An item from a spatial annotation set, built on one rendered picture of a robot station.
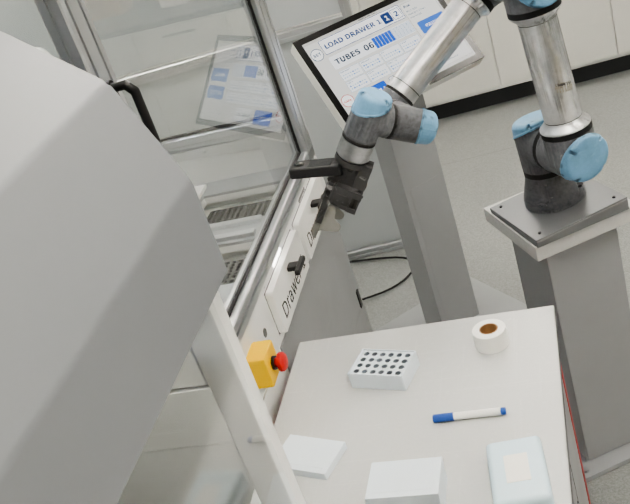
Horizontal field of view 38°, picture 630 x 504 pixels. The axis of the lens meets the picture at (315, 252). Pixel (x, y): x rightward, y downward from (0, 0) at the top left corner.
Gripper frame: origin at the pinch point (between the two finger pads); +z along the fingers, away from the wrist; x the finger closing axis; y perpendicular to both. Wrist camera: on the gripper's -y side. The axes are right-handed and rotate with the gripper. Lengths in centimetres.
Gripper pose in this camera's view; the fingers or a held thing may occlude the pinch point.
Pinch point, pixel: (314, 227)
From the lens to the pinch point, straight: 205.4
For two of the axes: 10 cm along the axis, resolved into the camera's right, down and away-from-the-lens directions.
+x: 1.7, -5.2, 8.4
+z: -3.0, 7.8, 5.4
